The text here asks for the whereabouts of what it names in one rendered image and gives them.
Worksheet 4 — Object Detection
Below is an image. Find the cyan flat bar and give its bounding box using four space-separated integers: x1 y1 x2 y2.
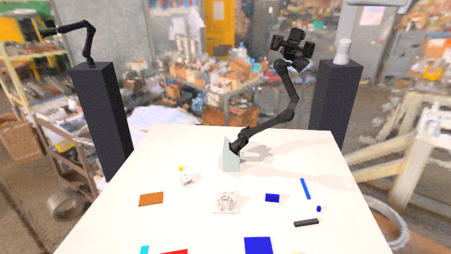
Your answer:
140 245 149 254

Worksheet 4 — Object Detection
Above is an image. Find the blue flat bar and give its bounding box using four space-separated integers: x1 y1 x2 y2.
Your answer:
300 178 311 200

